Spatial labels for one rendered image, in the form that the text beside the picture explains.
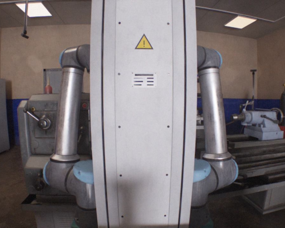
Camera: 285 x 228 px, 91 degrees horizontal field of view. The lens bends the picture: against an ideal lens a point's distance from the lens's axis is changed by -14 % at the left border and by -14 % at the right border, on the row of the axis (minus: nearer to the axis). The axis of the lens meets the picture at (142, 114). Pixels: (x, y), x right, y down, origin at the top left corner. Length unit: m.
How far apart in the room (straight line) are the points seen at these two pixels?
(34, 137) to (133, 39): 1.19
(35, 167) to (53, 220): 0.55
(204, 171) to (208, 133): 0.21
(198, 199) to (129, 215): 0.31
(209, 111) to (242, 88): 5.18
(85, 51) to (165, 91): 0.46
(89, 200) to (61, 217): 0.95
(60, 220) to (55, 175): 0.92
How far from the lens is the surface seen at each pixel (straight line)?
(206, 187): 0.79
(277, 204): 2.52
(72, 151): 0.85
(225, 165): 0.87
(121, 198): 0.61
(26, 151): 1.58
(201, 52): 0.86
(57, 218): 1.73
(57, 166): 0.85
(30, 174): 1.47
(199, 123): 1.47
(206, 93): 0.86
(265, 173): 2.19
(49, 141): 1.46
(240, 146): 1.82
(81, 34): 5.04
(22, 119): 1.54
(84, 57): 0.82
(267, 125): 2.19
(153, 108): 0.51
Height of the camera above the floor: 1.28
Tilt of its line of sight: 5 degrees down
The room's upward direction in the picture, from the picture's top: straight up
